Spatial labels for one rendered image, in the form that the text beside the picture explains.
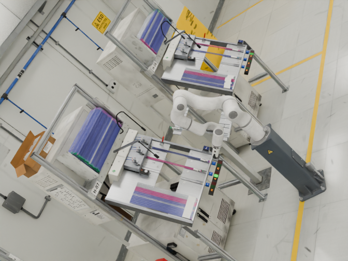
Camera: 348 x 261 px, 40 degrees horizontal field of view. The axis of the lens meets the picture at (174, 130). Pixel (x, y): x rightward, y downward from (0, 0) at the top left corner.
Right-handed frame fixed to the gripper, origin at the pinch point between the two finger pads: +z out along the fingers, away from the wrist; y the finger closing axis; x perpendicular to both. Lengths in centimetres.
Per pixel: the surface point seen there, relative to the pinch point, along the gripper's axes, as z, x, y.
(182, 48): 3, 63, 122
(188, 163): 10.2, 19.9, -6.8
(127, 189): 10, 60, -45
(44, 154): -1, 133, -40
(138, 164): 3, 58, -24
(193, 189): 10.2, 9.7, -29.5
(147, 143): 4, 58, -1
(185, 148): 10.3, 27.2, 8.0
